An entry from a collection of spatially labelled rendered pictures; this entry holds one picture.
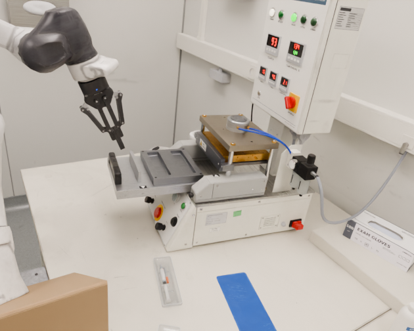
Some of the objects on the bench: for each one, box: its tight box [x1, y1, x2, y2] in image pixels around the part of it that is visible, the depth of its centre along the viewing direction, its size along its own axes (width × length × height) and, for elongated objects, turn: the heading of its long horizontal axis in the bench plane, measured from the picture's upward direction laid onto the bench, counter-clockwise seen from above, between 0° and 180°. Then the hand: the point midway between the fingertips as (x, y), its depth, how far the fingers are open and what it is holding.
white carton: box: [342, 210, 414, 273], centre depth 122 cm, size 12×23×7 cm, turn 30°
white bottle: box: [389, 302, 414, 331], centre depth 90 cm, size 5×5×14 cm
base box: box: [145, 193, 313, 252], centre depth 132 cm, size 54×38×17 cm
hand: (117, 138), depth 108 cm, fingers closed
